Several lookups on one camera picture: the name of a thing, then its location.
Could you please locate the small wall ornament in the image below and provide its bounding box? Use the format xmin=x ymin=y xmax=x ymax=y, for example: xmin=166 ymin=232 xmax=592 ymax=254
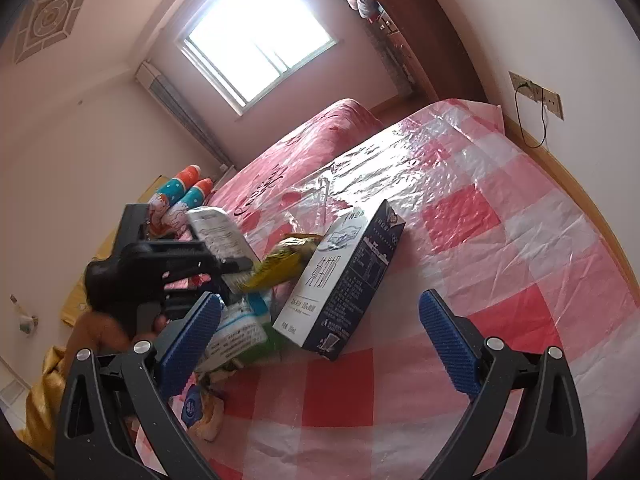
xmin=10 ymin=294 xmax=40 ymax=335

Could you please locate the white plastic bottle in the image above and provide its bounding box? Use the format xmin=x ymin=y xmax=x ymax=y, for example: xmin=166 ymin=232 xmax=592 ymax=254
xmin=202 ymin=302 xmax=273 ymax=368

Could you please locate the yellow snack bag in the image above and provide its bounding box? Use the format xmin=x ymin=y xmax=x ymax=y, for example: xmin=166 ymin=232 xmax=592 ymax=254
xmin=227 ymin=232 xmax=326 ymax=293

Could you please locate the wall outlet plate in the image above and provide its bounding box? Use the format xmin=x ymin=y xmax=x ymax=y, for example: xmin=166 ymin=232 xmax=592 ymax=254
xmin=536 ymin=86 xmax=566 ymax=121
xmin=508 ymin=71 xmax=532 ymax=97

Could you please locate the small blue-label snack packet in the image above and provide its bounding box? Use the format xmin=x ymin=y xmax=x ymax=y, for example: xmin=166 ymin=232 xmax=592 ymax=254
xmin=182 ymin=382 xmax=228 ymax=442

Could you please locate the black cable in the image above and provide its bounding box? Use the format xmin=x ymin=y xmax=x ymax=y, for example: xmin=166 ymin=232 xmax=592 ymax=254
xmin=515 ymin=80 xmax=551 ymax=150

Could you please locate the clear plastic wrapper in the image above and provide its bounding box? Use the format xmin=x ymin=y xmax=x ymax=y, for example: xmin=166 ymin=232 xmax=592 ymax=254
xmin=287 ymin=172 xmax=333 ymax=211

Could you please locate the square ceiling medallion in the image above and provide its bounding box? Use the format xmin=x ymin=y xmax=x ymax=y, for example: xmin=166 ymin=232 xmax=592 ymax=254
xmin=12 ymin=0 xmax=97 ymax=65

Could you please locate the pink bed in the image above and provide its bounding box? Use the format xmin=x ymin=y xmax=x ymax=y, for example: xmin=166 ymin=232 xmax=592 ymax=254
xmin=165 ymin=98 xmax=386 ymax=311

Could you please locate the red checkered plastic sheet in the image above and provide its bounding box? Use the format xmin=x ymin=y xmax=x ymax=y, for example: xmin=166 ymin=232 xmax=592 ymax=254
xmin=122 ymin=99 xmax=632 ymax=480

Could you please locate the person's left hand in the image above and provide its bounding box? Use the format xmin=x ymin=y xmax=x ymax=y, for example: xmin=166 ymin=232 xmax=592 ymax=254
xmin=65 ymin=307 xmax=173 ymax=361

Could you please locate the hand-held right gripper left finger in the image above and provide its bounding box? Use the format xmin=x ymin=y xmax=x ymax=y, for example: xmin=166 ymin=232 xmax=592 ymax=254
xmin=54 ymin=291 xmax=223 ymax=480

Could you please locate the white and navy milk carton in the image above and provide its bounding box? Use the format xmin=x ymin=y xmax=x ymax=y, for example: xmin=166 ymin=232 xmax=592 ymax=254
xmin=271 ymin=199 xmax=406 ymax=362

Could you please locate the white standing air conditioner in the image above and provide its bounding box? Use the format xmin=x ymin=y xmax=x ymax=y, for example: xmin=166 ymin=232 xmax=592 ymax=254
xmin=135 ymin=61 xmax=236 ymax=173

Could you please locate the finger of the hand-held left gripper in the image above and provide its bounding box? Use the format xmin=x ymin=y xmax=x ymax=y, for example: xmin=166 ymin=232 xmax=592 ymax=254
xmin=160 ymin=285 xmax=231 ymax=322
xmin=125 ymin=240 xmax=254 ymax=286

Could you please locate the window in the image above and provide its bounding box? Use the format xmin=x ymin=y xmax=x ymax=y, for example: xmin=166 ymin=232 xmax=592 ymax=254
xmin=176 ymin=0 xmax=338 ymax=116

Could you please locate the white wipes packet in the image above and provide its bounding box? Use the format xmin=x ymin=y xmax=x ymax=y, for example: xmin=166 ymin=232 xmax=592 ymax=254
xmin=186 ymin=206 xmax=261 ymax=266

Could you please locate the green wrapper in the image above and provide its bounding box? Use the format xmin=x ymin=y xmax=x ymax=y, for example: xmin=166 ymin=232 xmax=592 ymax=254
xmin=262 ymin=327 xmax=288 ymax=358

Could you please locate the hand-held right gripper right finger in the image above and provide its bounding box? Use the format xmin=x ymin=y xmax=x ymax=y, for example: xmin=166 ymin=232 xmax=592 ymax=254
xmin=419 ymin=289 xmax=588 ymax=480

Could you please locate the golden satin cloth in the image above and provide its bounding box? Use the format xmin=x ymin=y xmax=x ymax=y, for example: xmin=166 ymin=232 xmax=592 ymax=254
xmin=17 ymin=344 xmax=73 ymax=463

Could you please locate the brown wooden wardrobe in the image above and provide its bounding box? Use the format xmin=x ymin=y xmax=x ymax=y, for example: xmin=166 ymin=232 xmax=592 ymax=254
xmin=372 ymin=0 xmax=488 ymax=106

